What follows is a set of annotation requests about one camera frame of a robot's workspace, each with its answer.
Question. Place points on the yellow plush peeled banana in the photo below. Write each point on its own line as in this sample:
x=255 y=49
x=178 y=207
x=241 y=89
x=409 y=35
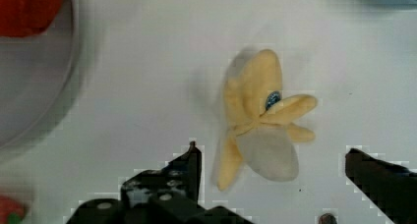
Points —
x=261 y=129

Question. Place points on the purple round plate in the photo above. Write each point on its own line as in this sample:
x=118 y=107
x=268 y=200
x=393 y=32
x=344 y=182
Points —
x=34 y=71

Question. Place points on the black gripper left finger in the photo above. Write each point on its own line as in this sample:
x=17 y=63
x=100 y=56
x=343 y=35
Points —
x=165 y=196

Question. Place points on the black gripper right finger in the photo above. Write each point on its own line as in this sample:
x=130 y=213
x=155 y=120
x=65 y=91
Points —
x=391 y=188

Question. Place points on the red plush strawberry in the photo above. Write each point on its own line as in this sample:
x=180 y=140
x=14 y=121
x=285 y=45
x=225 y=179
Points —
x=11 y=211

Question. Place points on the red plush ketchup bottle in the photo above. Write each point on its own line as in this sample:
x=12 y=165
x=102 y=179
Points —
x=21 y=18

